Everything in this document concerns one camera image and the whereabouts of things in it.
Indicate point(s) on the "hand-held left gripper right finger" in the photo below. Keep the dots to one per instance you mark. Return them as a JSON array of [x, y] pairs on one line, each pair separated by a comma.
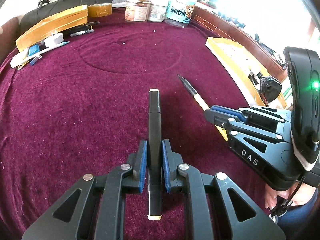
[[166, 166]]

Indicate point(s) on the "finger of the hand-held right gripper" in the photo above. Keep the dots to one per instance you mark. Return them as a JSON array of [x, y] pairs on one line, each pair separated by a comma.
[[217, 120], [225, 108]]

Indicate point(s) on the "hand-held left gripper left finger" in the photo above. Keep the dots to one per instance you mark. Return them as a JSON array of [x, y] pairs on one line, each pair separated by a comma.
[[143, 166]]

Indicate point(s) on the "black yellow pen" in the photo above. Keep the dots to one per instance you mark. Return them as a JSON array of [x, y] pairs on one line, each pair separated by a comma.
[[197, 100]]

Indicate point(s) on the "black marker beige ends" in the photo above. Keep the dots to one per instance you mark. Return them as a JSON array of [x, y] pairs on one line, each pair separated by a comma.
[[153, 117]]

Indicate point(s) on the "narrow yellow cardboard box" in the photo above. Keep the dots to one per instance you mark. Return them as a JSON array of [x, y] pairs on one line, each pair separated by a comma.
[[225, 47]]

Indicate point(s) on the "person's right hand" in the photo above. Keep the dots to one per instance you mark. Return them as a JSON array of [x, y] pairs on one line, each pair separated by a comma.
[[302, 196]]

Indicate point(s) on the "person's blue trousers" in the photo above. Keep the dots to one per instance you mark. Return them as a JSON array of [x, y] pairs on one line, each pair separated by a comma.
[[300, 222]]

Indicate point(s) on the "brick pattern wooden panel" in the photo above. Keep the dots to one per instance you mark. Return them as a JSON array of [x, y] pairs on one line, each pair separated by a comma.
[[220, 27]]

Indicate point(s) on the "pile of dark small items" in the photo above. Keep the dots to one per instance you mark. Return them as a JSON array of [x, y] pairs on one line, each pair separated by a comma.
[[245, 27]]

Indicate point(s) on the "large jar blue label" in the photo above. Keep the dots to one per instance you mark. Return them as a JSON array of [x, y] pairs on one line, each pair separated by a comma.
[[180, 12]]

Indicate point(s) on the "white plastic jar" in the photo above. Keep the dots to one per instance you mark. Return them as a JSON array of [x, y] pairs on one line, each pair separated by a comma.
[[157, 10]]

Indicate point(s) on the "clear jar orange label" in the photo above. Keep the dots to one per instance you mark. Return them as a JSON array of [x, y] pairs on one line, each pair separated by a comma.
[[137, 12]]

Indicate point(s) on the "black marker white label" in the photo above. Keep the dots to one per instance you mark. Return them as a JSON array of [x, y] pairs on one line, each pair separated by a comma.
[[82, 33]]

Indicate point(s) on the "light blue pen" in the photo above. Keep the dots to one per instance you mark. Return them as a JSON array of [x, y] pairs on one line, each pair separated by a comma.
[[47, 50]]

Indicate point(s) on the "white charger plug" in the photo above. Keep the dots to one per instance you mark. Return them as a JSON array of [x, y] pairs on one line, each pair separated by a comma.
[[55, 40]]

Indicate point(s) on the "brown tape roll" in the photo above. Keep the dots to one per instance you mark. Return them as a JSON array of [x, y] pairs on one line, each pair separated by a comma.
[[100, 10]]

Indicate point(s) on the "blue flat box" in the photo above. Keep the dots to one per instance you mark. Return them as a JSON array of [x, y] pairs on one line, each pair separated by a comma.
[[34, 50]]

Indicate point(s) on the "cream eraser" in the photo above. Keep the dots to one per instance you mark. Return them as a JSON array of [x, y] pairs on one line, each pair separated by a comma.
[[18, 60]]

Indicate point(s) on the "large yellow taped box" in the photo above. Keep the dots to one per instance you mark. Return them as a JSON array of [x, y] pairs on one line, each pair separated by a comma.
[[50, 22]]

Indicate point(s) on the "black sofa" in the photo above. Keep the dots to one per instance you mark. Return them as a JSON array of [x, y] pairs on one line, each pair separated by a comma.
[[82, 0]]

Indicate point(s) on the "maroon cushion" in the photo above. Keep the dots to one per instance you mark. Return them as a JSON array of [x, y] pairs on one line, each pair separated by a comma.
[[8, 37]]

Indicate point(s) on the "black clamp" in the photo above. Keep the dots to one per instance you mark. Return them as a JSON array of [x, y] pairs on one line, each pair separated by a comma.
[[43, 2]]

